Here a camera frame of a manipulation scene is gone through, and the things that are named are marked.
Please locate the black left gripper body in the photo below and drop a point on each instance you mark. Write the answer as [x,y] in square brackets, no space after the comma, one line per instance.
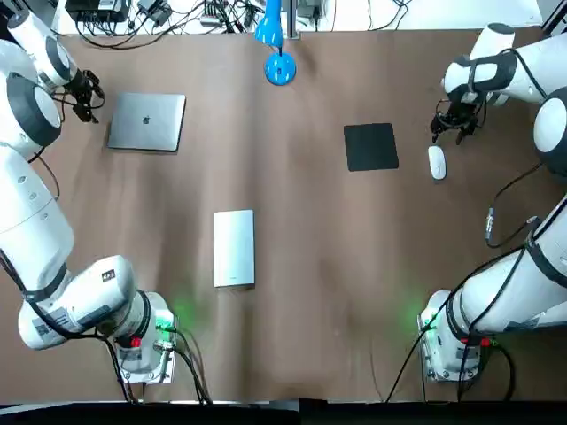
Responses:
[80,86]

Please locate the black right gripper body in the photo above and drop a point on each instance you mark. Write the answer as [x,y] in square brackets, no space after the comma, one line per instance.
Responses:
[463,106]

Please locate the white computer mouse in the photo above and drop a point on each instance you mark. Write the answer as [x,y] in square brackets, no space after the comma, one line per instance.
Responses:
[437,162]

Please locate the grey laptop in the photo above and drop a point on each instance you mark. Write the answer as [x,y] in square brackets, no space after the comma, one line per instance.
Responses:
[146,121]

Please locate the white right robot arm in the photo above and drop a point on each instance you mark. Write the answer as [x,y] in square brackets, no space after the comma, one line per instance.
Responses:
[496,292]

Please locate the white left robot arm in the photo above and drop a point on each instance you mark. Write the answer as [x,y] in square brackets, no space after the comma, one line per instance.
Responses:
[35,221]

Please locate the black mouse pad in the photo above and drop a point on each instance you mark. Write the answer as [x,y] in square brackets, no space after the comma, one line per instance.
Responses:
[371,147]

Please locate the blue desk lamp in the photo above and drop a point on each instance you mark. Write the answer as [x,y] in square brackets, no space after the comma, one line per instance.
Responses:
[280,68]

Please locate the black dock box with ports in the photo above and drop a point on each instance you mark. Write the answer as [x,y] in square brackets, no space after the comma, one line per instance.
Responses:
[97,6]

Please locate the black power adapter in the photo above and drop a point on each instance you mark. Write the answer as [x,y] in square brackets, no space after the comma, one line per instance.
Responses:
[153,11]

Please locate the grey usb hub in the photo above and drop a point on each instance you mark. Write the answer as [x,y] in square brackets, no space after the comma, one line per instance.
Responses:
[215,15]

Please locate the aluminium frame post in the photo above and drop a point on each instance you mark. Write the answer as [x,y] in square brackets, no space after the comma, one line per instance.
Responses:
[292,20]

